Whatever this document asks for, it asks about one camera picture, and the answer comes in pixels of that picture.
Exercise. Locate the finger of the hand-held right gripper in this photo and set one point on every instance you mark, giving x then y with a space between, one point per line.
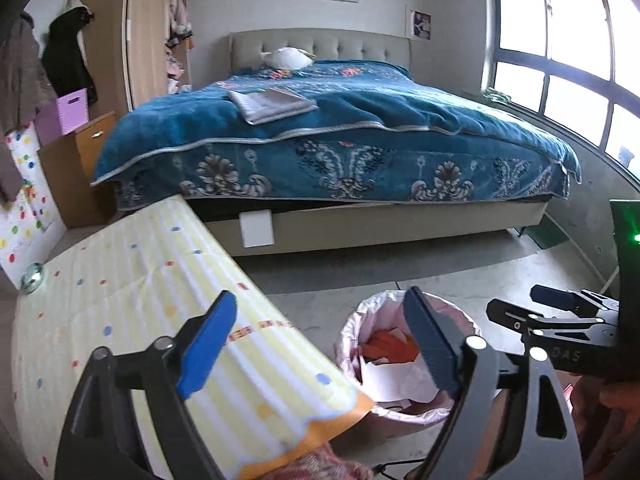
575 345
555 297

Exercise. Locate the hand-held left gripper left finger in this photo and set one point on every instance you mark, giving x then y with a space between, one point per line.
210 345

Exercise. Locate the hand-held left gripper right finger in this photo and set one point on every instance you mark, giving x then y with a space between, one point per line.
430 340

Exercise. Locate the white paper sheet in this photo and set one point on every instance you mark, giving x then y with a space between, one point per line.
395 380

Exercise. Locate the trash bin with pink bag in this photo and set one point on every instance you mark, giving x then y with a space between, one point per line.
360 320

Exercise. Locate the person's right hand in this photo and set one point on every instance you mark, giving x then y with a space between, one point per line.
607 402

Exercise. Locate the yellow dotted play mat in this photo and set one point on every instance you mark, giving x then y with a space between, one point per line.
135 270

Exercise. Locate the white square label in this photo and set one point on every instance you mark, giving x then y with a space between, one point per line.
256 229

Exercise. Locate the beige upholstered bed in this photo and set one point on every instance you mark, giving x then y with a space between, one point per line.
375 222

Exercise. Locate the red plaid cloth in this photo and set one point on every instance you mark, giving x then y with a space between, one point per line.
320 465

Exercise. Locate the green item on sill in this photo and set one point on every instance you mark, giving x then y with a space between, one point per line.
496 95

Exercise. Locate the large window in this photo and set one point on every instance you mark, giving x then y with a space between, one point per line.
560 50

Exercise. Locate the wooden nightstand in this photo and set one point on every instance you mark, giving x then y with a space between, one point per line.
87 160

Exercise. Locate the white dotted board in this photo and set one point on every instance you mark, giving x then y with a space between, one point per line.
27 215

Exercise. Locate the blue floral blanket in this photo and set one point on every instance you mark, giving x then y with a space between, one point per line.
350 130

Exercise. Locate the folded grey cloth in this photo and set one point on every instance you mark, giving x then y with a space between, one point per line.
270 105

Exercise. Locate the pink storage box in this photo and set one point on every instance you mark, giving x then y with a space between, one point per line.
67 112

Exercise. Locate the white pillow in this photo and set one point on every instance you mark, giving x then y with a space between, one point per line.
287 57

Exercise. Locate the grey coat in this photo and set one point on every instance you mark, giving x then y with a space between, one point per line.
20 90

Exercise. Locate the hanging pink clothes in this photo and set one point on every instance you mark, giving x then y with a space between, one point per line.
177 25

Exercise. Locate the black garment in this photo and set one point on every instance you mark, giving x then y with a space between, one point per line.
65 55

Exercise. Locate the wooden wardrobe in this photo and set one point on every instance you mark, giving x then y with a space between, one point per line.
145 25

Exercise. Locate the small wall photo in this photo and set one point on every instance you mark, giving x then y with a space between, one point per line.
421 24

